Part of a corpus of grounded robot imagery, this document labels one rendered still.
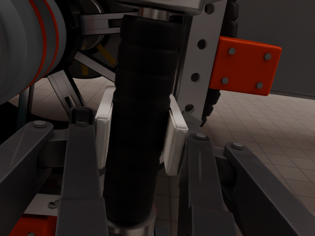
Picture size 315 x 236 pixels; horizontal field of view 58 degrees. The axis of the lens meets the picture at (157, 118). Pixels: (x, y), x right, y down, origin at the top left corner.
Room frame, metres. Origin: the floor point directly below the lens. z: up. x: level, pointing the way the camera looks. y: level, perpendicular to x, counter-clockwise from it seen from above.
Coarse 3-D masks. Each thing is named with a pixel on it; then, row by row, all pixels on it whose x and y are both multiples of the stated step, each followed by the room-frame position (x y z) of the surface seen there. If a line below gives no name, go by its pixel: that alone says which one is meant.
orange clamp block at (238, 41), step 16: (224, 48) 0.39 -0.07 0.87; (240, 48) 0.39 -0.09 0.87; (256, 48) 0.39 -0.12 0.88; (272, 48) 0.40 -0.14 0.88; (224, 64) 0.39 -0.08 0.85; (240, 64) 0.39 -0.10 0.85; (256, 64) 0.39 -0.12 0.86; (272, 64) 0.40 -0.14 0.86; (224, 80) 0.39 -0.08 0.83; (240, 80) 0.39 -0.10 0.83; (256, 80) 0.39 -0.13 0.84; (272, 80) 0.40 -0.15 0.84
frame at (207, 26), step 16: (208, 0) 0.38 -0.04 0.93; (224, 0) 0.39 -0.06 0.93; (192, 16) 0.38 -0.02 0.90; (208, 16) 0.39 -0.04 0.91; (192, 32) 0.38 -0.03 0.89; (208, 32) 0.39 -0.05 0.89; (192, 48) 0.38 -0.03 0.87; (208, 48) 0.39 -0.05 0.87; (192, 64) 0.38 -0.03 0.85; (208, 64) 0.39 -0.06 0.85; (176, 80) 0.42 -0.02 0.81; (192, 80) 0.40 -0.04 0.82; (208, 80) 0.39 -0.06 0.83; (176, 96) 0.39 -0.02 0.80; (192, 96) 0.39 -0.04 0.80; (192, 112) 0.39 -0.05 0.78; (160, 160) 0.38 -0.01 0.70; (48, 192) 0.37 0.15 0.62; (32, 208) 0.36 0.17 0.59; (48, 208) 0.36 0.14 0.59
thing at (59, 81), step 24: (72, 0) 0.47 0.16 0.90; (96, 24) 0.47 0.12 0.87; (72, 48) 0.50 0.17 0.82; (96, 72) 0.47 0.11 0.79; (24, 96) 0.46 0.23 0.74; (72, 96) 0.47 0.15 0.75; (0, 120) 0.56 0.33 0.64; (24, 120) 0.46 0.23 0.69; (48, 120) 0.65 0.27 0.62; (0, 144) 0.48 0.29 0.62
